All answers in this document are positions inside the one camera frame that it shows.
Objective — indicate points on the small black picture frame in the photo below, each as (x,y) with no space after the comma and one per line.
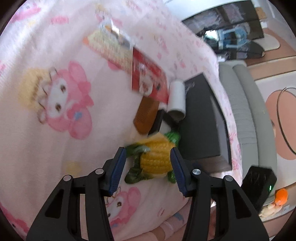
(163,117)

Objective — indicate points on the grey padded headboard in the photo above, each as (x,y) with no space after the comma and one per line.
(254,128)

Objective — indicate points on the black cardboard storage box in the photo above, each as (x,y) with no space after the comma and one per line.
(204,134)

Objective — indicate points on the white paper roll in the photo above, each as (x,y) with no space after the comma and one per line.
(177,100)

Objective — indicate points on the pink cartoon print bedspread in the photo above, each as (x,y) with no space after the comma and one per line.
(65,110)

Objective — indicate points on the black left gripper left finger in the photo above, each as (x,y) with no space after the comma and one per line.
(59,217)

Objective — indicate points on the yellow orange printed card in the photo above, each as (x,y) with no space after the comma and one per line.
(111,47)

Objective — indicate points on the red snack packet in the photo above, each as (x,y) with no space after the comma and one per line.
(148,78)

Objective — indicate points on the green yellow corn package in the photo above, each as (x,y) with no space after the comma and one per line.
(151,158)

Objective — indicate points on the brown wooden comb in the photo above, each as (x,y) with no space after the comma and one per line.
(146,114)

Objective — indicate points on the dark glass display cabinet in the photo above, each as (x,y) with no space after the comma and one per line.
(230,30)

